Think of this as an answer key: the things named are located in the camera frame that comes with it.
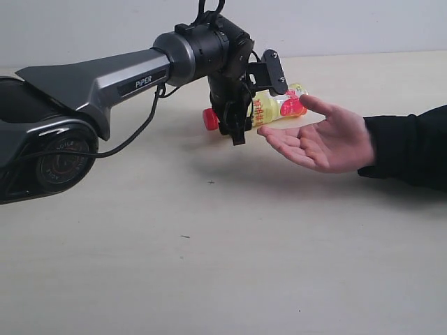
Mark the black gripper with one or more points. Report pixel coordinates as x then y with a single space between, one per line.
231 102

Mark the yellow juice bottle red cap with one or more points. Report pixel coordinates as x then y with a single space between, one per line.
267 108

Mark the black sleeved forearm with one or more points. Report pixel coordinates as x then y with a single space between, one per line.
410 148

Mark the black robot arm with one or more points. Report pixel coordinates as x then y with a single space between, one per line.
53 117

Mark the person's open bare hand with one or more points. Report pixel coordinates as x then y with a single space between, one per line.
338 144

